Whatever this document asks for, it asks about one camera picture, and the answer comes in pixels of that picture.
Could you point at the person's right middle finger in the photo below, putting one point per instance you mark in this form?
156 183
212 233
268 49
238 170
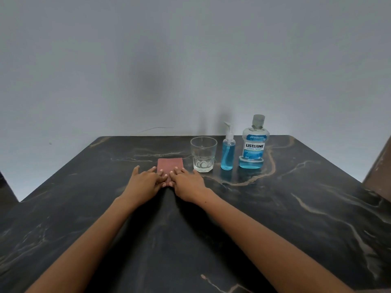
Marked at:
178 173

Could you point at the person's right little finger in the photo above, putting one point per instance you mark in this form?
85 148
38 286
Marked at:
195 174

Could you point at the person's left thumb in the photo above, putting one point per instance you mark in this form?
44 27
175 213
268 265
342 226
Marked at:
163 186

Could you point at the clear drinking glass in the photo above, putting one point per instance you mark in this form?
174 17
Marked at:
203 154

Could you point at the folded red cloth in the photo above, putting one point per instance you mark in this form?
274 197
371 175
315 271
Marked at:
170 164

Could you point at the brown wooden furniture piece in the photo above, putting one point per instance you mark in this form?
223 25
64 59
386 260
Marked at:
380 172

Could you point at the person's left little finger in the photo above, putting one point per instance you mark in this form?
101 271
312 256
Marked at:
135 173

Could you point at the blue liquid pump bottle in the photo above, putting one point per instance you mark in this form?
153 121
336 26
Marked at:
227 154

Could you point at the person's right thumb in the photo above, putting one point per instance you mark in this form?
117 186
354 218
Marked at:
172 185

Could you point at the person's left forearm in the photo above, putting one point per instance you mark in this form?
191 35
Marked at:
91 244

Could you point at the person's right hand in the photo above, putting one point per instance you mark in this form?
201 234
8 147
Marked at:
189 189

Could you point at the person's left hand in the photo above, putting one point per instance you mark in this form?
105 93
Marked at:
141 187

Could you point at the person's right forearm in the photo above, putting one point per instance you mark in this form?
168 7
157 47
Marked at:
259 244

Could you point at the blue mouthwash bottle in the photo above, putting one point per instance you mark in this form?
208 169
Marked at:
254 146

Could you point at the person's left middle finger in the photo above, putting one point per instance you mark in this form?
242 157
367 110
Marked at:
156 176

